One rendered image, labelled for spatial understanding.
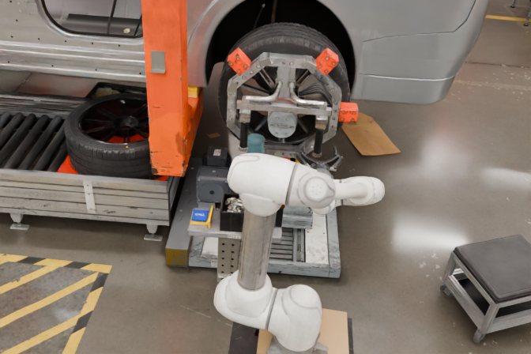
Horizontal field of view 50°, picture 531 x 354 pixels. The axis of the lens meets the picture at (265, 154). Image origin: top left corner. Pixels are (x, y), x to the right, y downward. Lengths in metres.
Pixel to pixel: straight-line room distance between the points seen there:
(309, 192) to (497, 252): 1.57
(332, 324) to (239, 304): 0.47
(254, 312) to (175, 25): 1.19
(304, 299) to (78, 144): 1.63
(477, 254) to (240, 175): 1.58
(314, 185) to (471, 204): 2.33
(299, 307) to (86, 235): 1.63
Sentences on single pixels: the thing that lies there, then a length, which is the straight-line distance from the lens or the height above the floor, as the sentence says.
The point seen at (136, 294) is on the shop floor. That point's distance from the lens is 2.98.
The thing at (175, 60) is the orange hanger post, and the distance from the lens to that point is 2.49.
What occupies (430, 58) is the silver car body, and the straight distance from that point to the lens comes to 3.08.
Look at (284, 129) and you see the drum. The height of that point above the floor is 0.84.
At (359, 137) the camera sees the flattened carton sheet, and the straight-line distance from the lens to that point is 4.22.
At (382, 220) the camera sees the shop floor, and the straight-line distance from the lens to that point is 3.50.
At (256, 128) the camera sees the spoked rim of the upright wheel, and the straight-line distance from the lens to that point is 2.91.
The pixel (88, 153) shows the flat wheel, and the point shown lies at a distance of 3.14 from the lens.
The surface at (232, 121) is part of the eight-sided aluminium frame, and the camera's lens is 2.78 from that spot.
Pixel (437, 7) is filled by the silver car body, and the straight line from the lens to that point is 2.98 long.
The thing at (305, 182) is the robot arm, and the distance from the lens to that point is 1.61.
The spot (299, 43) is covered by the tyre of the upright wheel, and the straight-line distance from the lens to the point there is 2.67.
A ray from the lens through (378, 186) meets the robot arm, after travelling 2.21.
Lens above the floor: 2.21
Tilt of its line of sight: 34 degrees down
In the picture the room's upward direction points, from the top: 4 degrees clockwise
